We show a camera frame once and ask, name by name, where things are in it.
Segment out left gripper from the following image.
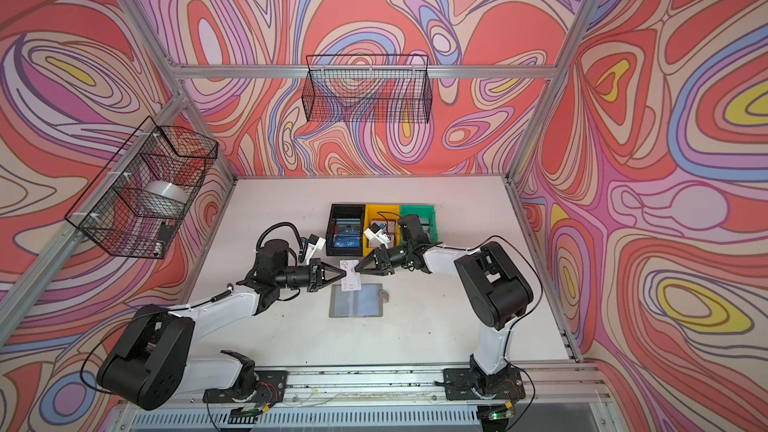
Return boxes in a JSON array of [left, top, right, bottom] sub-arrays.
[[272, 261, 344, 294]]

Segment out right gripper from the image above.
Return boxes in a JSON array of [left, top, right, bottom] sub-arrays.
[[355, 242, 413, 276]]

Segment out grey card holder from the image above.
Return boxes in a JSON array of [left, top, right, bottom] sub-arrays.
[[329, 283, 384, 318]]

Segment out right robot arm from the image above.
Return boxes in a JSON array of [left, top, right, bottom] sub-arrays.
[[355, 241, 534, 403]]

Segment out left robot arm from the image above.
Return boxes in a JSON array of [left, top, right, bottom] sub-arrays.
[[95, 239, 347, 411]]

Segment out blue card in black bin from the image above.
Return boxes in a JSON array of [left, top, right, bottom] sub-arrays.
[[333, 235, 361, 249]]

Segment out black storage bin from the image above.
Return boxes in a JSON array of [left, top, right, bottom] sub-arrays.
[[325, 203, 366, 257]]

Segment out yellow storage bin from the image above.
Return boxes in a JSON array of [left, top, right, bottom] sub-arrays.
[[362, 204, 400, 255]]

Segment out green storage bin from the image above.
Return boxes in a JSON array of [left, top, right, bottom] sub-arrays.
[[400, 204, 439, 242]]

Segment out white tape roll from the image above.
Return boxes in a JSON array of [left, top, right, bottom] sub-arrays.
[[139, 181, 189, 218]]

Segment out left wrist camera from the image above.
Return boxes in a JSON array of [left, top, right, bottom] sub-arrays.
[[299, 234, 326, 265]]

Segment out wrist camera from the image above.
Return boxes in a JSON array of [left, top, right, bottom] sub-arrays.
[[363, 222, 390, 248], [299, 234, 326, 265]]

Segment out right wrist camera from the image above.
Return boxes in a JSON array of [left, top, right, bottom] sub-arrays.
[[363, 222, 390, 248]]

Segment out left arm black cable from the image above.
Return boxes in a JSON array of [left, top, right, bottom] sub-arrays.
[[256, 221, 301, 253]]

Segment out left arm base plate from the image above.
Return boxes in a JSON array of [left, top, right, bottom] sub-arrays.
[[203, 369, 288, 406]]

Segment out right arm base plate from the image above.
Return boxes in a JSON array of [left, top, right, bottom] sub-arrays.
[[435, 366, 527, 403]]

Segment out black wire basket back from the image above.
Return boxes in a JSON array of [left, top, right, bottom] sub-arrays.
[[301, 53, 433, 125]]

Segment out black wire basket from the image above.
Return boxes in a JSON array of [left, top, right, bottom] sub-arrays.
[[301, 53, 433, 125], [65, 118, 219, 260]]

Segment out black wire basket left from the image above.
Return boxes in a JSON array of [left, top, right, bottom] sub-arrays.
[[65, 118, 219, 260]]

